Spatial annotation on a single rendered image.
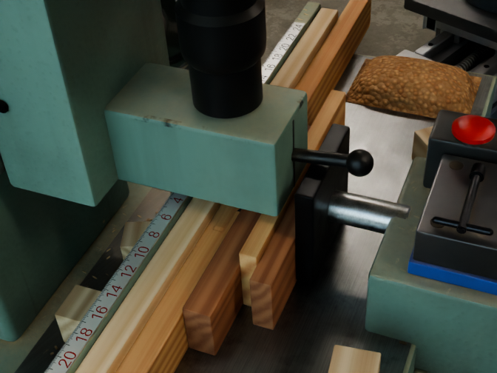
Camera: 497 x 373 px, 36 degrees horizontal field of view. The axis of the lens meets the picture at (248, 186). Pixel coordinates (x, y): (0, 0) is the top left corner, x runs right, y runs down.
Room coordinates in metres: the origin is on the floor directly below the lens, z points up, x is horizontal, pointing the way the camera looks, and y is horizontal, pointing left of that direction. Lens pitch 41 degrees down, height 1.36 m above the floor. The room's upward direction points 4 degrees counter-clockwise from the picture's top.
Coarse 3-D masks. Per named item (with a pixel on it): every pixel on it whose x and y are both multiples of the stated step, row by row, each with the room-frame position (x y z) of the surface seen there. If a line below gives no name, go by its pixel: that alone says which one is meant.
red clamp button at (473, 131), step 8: (456, 120) 0.44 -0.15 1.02; (464, 120) 0.44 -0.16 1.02; (472, 120) 0.43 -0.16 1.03; (480, 120) 0.43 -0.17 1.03; (488, 120) 0.43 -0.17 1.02; (456, 128) 0.43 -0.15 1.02; (464, 128) 0.43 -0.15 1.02; (472, 128) 0.43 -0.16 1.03; (480, 128) 0.42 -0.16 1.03; (488, 128) 0.42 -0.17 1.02; (456, 136) 0.42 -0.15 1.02; (464, 136) 0.42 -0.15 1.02; (472, 136) 0.42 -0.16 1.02; (480, 136) 0.42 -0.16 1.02; (488, 136) 0.42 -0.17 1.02
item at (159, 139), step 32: (160, 64) 0.52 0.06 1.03; (128, 96) 0.48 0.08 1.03; (160, 96) 0.48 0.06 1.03; (288, 96) 0.47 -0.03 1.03; (128, 128) 0.46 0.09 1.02; (160, 128) 0.45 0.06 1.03; (192, 128) 0.44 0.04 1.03; (224, 128) 0.43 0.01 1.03; (256, 128) 0.43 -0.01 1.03; (288, 128) 0.43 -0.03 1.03; (128, 160) 0.46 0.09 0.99; (160, 160) 0.45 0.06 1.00; (192, 160) 0.44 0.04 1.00; (224, 160) 0.43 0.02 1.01; (256, 160) 0.42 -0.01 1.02; (288, 160) 0.43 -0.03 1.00; (192, 192) 0.44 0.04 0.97; (224, 192) 0.43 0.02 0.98; (256, 192) 0.42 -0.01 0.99; (288, 192) 0.43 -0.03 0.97
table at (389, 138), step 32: (352, 64) 0.71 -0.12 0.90; (480, 96) 0.64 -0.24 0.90; (352, 128) 0.60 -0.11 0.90; (384, 128) 0.60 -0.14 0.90; (416, 128) 0.59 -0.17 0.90; (384, 160) 0.55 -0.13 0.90; (352, 192) 0.51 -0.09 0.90; (384, 192) 0.50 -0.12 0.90; (352, 256) 0.43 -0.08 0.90; (320, 288) 0.40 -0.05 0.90; (352, 288) 0.40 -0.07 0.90; (288, 320) 0.37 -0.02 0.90; (320, 320) 0.37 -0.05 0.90; (352, 320) 0.36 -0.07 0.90; (192, 352) 0.34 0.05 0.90; (224, 352) 0.34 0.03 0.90; (256, 352) 0.34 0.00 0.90; (288, 352) 0.34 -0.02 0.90; (320, 352) 0.34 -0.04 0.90; (384, 352) 0.33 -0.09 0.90
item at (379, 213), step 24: (336, 144) 0.46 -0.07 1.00; (312, 168) 0.43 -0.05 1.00; (336, 168) 0.44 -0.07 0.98; (312, 192) 0.40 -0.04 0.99; (336, 192) 0.44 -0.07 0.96; (312, 216) 0.40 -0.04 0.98; (336, 216) 0.42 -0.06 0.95; (360, 216) 0.42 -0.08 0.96; (384, 216) 0.41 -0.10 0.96; (312, 240) 0.40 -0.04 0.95; (312, 264) 0.40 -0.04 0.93
